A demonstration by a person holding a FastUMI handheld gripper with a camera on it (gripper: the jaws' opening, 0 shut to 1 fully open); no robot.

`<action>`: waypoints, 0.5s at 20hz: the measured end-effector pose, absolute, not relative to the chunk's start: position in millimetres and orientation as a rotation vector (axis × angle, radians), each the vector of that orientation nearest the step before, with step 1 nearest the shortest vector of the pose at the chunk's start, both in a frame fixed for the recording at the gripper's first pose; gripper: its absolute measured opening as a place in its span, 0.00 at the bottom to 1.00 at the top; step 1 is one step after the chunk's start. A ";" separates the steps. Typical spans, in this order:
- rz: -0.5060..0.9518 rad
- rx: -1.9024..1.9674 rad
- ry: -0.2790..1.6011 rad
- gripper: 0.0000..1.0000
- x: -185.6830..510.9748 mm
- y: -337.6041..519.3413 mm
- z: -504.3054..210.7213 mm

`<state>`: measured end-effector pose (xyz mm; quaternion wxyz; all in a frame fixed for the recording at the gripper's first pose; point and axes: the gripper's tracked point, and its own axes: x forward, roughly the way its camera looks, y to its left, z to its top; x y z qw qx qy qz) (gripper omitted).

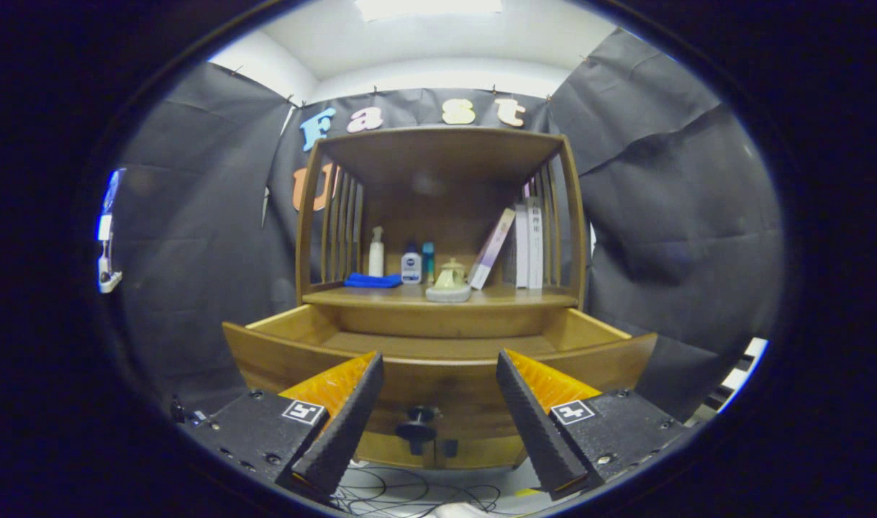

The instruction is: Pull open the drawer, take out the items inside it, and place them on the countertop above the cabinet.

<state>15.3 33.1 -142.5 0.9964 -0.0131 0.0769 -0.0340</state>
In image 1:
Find white book lettered spine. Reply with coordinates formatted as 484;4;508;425
527;196;545;290

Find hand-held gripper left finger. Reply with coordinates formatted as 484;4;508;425
176;350;386;501

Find black floor cables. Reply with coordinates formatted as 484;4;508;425
330;464;504;518

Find brown wooden drawer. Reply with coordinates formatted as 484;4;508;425
222;304;658;441

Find beige lidded ceramic teacup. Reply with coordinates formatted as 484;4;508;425
435;258;469;290

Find purple and white book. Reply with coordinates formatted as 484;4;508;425
468;208;517;291

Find black round drawer knob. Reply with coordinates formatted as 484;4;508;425
395;405;443;443

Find blue folded cloth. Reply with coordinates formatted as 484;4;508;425
343;273;404;289

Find green snack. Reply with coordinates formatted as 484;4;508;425
425;283;473;304

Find wooden countertop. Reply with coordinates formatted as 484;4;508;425
301;282;580;310

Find brown wooden cabinet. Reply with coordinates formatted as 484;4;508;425
294;127;589;470

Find ceiling light panel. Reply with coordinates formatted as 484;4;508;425
353;0;504;22

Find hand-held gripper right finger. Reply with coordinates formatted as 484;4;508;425
495;348;698;502

